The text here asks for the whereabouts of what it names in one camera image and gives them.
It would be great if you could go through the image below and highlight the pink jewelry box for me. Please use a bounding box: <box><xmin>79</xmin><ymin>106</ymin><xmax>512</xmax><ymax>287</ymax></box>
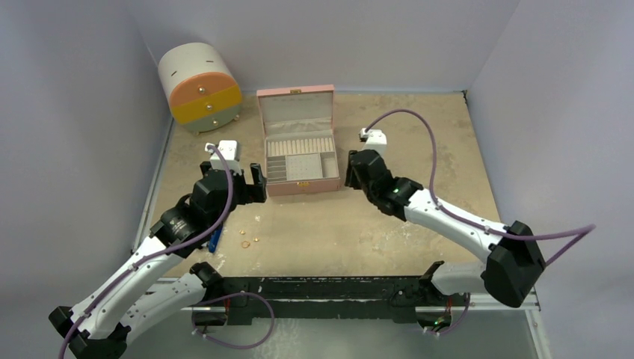
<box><xmin>256</xmin><ymin>85</ymin><xmax>341</xmax><ymax>197</ymax></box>

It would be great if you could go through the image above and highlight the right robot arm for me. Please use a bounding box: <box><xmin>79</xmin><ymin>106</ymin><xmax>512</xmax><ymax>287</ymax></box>
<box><xmin>345</xmin><ymin>150</ymin><xmax>546</xmax><ymax>308</ymax></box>

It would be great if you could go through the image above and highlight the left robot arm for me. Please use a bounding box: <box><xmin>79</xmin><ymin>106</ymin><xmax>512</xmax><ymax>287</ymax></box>
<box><xmin>49</xmin><ymin>161</ymin><xmax>267</xmax><ymax>358</ymax></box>

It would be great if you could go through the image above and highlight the blue stapler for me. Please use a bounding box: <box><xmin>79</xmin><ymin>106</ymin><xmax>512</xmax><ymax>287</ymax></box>
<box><xmin>207</xmin><ymin>224</ymin><xmax>223</xmax><ymax>254</ymax></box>

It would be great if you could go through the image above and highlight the round pastel drawer organizer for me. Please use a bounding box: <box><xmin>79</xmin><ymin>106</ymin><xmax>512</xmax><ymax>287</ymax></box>
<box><xmin>158</xmin><ymin>43</ymin><xmax>243</xmax><ymax>135</ymax></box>

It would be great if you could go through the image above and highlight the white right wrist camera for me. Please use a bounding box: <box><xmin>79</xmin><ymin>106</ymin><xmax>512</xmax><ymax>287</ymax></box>
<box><xmin>359</xmin><ymin>128</ymin><xmax>387</xmax><ymax>156</ymax></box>

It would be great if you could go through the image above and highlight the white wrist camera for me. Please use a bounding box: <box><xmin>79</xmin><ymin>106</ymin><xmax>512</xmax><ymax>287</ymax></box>
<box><xmin>359</xmin><ymin>128</ymin><xmax>387</xmax><ymax>156</ymax></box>
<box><xmin>205</xmin><ymin>140</ymin><xmax>242</xmax><ymax>174</ymax></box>

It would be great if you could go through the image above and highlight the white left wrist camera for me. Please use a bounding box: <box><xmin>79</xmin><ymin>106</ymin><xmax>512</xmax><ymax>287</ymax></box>
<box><xmin>205</xmin><ymin>140</ymin><xmax>242</xmax><ymax>174</ymax></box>

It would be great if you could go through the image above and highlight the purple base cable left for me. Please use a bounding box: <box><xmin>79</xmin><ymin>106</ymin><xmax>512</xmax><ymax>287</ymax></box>
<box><xmin>191</xmin><ymin>291</ymin><xmax>276</xmax><ymax>350</ymax></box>

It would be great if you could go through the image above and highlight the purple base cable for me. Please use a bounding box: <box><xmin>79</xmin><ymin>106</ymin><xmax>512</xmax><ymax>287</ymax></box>
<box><xmin>422</xmin><ymin>292</ymin><xmax>475</xmax><ymax>339</ymax></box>
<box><xmin>191</xmin><ymin>291</ymin><xmax>276</xmax><ymax>350</ymax></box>

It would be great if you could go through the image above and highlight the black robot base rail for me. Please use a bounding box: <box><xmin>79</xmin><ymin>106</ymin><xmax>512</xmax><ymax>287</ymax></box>
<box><xmin>189</xmin><ymin>263</ymin><xmax>468</xmax><ymax>328</ymax></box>

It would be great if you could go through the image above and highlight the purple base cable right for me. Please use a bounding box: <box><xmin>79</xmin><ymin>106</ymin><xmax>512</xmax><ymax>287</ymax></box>
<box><xmin>422</xmin><ymin>292</ymin><xmax>475</xmax><ymax>339</ymax></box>

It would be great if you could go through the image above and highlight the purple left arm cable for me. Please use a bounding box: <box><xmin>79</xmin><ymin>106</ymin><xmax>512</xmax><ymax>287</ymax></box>
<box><xmin>57</xmin><ymin>144</ymin><xmax>234</xmax><ymax>359</ymax></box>

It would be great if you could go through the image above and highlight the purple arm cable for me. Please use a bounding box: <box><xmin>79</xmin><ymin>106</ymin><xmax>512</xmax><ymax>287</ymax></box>
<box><xmin>363</xmin><ymin>108</ymin><xmax>597</xmax><ymax>269</ymax></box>
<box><xmin>57</xmin><ymin>144</ymin><xmax>234</xmax><ymax>359</ymax></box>

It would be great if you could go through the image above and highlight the aluminium frame rail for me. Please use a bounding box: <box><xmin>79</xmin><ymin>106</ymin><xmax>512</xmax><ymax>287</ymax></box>
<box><xmin>141</xmin><ymin>275</ymin><xmax>541</xmax><ymax>313</ymax></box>

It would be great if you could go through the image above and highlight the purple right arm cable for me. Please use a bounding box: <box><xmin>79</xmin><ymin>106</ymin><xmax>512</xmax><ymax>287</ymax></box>
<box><xmin>363</xmin><ymin>108</ymin><xmax>597</xmax><ymax>269</ymax></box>

